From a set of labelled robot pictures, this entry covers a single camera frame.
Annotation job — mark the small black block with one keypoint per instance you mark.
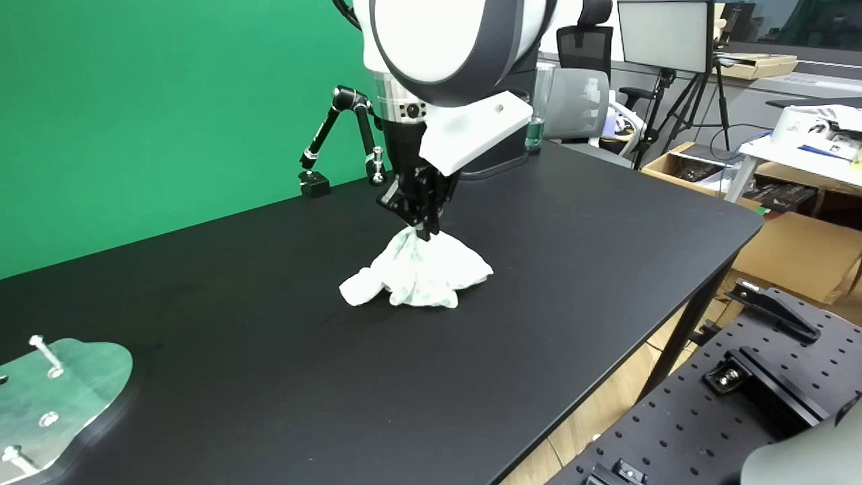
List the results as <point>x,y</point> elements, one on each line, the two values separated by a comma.
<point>702,336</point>

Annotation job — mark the white cloth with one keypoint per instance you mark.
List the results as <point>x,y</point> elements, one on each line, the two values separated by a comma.
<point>431,271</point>

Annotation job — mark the black robot base pedestal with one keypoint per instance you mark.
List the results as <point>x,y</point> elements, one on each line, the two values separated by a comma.
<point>513,154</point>

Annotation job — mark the white plastic screw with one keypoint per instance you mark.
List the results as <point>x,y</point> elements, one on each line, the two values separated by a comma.
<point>50,418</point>
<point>47,357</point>
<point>16,458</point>

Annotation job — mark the black office chair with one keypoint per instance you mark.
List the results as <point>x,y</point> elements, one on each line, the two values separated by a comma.
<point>587,41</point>

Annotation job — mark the small black slider clamp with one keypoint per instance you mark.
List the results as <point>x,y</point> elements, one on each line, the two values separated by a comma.
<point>628,472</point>

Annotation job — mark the flat cardboard box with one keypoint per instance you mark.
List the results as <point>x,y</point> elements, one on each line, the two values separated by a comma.
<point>757,66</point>

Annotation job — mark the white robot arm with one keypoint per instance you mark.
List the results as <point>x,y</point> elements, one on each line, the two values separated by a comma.
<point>447,45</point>

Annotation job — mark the grey office chair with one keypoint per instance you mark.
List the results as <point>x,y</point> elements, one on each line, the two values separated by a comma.
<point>581,101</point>

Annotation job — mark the white topped side desk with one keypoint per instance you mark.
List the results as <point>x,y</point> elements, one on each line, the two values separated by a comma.
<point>810,150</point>

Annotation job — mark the black perforated breadboard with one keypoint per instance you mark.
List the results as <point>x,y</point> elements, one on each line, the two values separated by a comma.
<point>682,422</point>

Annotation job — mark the black articulated stand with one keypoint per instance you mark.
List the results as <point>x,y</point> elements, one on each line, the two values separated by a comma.
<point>322,139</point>

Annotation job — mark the white screen panel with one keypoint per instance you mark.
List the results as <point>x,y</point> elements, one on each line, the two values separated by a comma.
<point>665,34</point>

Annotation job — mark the open cardboard box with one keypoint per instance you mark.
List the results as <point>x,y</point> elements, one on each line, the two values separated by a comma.
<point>696,171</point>

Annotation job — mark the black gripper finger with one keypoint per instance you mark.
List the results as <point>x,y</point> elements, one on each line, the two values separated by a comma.
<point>434,217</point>
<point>414,217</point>

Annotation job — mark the green curtain backdrop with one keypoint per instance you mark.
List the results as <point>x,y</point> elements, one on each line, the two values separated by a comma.
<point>135,109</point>

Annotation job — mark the large closed cardboard box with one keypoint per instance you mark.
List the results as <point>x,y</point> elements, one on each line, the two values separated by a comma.
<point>803,256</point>

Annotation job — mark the grey rounded object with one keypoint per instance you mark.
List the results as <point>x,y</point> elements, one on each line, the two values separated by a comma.
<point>810,454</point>

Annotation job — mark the black tripod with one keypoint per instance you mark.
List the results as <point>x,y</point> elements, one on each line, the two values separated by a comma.
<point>682,109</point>

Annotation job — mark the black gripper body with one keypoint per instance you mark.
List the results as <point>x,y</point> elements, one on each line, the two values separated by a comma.
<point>415,166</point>

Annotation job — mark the black angled bar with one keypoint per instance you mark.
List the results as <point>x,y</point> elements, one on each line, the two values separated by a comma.
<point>777,310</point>

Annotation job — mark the black bracket with silver screws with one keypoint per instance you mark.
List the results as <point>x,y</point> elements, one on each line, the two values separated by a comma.
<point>764,387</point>

